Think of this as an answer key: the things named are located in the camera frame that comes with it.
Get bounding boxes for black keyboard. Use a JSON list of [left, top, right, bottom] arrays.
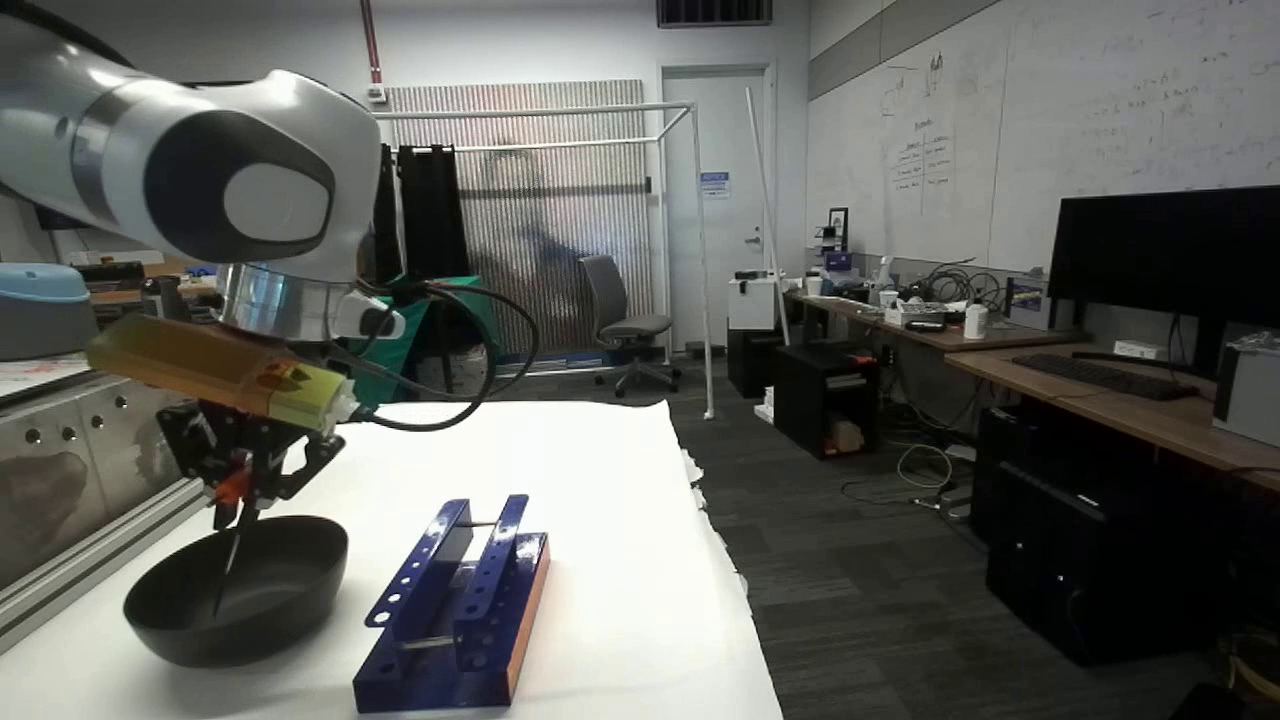
[[1011, 351, 1200, 403]]

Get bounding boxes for black cabinet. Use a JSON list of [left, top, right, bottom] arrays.
[[773, 340, 883, 461]]

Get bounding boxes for wooden desk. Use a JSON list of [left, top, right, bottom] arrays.
[[784, 288, 1093, 354], [944, 343, 1280, 493]]

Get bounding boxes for whiteboard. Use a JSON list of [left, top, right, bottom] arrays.
[[807, 0, 1280, 273]]

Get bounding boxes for black monitor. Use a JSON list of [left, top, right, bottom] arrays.
[[1046, 184, 1280, 379]]

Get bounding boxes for white door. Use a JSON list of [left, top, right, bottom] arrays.
[[660, 64, 778, 353]]

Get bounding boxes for black curtains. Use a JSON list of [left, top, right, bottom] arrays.
[[374, 144, 472, 287]]

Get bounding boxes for black box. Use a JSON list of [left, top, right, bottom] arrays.
[[726, 328, 793, 400]]

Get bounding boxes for blue metal rack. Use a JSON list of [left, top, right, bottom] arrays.
[[352, 494, 551, 715]]

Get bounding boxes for red pipe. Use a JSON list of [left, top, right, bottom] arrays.
[[359, 0, 388, 104]]

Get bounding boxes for ceiling vent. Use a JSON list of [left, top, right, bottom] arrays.
[[656, 0, 774, 29]]

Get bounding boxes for grey device with blue lid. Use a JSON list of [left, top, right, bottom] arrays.
[[0, 262, 102, 362]]

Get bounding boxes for tangle of black cables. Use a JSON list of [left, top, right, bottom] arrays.
[[912, 258, 1009, 309]]

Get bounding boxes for black bowl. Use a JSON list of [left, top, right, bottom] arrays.
[[123, 515, 350, 669]]

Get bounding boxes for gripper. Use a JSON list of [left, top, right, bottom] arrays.
[[155, 400, 347, 513]]

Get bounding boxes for grey office chair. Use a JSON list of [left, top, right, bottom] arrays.
[[579, 254, 683, 398]]

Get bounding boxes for metal tool with orange handle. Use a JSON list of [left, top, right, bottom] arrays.
[[210, 466, 263, 621]]

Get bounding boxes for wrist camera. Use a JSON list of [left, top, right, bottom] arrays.
[[85, 314, 360, 437]]

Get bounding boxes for white paper table cover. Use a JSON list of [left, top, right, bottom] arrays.
[[0, 399, 785, 720]]

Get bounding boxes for grey computer box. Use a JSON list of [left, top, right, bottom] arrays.
[[1212, 333, 1280, 448]]

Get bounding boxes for white cable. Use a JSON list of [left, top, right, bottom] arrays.
[[840, 440, 977, 513]]

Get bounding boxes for corrugated translucent panel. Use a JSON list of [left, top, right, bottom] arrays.
[[385, 79, 653, 358]]

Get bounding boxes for black computer tower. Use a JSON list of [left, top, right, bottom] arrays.
[[984, 404, 1241, 668]]

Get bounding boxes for green cloth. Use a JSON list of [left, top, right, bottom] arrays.
[[348, 274, 501, 409]]

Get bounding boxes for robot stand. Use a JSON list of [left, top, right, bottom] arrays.
[[0, 372, 213, 653]]

